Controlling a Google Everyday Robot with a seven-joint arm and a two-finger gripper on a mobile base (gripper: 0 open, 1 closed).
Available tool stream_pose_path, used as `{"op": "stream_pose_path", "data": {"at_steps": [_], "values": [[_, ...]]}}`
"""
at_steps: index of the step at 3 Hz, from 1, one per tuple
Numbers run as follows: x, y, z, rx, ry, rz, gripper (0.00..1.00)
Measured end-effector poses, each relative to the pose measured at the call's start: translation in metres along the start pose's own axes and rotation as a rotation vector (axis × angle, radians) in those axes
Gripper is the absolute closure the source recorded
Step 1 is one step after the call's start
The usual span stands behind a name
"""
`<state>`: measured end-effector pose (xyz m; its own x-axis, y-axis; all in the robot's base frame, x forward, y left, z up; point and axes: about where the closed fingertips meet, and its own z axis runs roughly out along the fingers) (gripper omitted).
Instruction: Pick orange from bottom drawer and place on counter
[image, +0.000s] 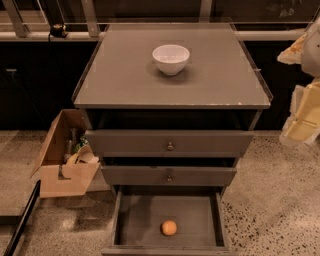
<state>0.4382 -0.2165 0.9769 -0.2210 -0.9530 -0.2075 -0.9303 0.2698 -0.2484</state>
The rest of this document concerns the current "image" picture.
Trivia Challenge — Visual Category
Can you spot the small black device on ledge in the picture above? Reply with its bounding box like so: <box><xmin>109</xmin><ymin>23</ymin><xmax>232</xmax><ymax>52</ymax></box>
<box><xmin>50</xmin><ymin>24</ymin><xmax>67</xmax><ymax>38</ymax></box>

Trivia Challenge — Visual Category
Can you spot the black bar on floor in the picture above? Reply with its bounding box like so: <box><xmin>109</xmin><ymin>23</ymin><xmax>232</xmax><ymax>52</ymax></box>
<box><xmin>3</xmin><ymin>180</ymin><xmax>41</xmax><ymax>256</ymax></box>

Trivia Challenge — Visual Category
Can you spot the orange fruit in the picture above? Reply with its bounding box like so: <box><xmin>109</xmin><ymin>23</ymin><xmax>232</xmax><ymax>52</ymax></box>
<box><xmin>161</xmin><ymin>220</ymin><xmax>177</xmax><ymax>236</ymax></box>

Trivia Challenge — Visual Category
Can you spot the grey top drawer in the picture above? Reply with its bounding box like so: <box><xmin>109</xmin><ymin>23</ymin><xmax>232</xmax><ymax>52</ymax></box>
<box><xmin>85</xmin><ymin>130</ymin><xmax>253</xmax><ymax>158</ymax></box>

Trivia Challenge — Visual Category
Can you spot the green bottle in box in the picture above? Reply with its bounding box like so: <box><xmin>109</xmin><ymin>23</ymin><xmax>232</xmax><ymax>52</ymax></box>
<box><xmin>73</xmin><ymin>135</ymin><xmax>89</xmax><ymax>153</ymax></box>

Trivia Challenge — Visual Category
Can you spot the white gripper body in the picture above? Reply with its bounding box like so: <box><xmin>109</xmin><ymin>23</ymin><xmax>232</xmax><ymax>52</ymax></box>
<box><xmin>301</xmin><ymin>20</ymin><xmax>320</xmax><ymax>78</ymax></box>

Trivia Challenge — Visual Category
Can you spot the crumpled paper in box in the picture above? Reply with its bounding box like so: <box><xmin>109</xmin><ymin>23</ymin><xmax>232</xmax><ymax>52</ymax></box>
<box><xmin>67</xmin><ymin>145</ymin><xmax>99</xmax><ymax>164</ymax></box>

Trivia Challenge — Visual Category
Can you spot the grey middle drawer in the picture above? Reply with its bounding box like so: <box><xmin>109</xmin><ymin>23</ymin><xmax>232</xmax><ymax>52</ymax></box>
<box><xmin>101</xmin><ymin>166</ymin><xmax>236</xmax><ymax>186</ymax></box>

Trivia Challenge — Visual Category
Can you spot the grey open bottom drawer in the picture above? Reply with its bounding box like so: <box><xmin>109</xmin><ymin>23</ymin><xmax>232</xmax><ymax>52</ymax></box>
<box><xmin>102</xmin><ymin>186</ymin><xmax>231</xmax><ymax>256</ymax></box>

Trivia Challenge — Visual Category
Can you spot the grey drawer cabinet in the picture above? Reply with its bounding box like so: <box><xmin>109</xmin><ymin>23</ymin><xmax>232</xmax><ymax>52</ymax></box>
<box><xmin>71</xmin><ymin>22</ymin><xmax>274</xmax><ymax>188</ymax></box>

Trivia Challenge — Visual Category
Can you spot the white ceramic bowl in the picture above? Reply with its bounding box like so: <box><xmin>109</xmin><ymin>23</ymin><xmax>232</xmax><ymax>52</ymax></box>
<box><xmin>152</xmin><ymin>44</ymin><xmax>190</xmax><ymax>76</ymax></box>

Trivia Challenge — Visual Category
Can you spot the brass top drawer knob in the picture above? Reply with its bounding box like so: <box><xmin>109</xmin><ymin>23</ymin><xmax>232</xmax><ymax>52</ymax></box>
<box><xmin>166</xmin><ymin>142</ymin><xmax>174</xmax><ymax>151</ymax></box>

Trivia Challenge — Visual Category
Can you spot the brown cardboard box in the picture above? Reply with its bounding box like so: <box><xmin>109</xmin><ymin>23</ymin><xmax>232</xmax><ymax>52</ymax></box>
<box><xmin>31</xmin><ymin>109</ymin><xmax>100</xmax><ymax>198</ymax></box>

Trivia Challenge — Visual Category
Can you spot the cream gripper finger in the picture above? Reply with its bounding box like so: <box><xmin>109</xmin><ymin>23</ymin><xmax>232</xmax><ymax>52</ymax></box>
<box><xmin>277</xmin><ymin>34</ymin><xmax>306</xmax><ymax>64</ymax></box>
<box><xmin>279</xmin><ymin>81</ymin><xmax>320</xmax><ymax>147</ymax></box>

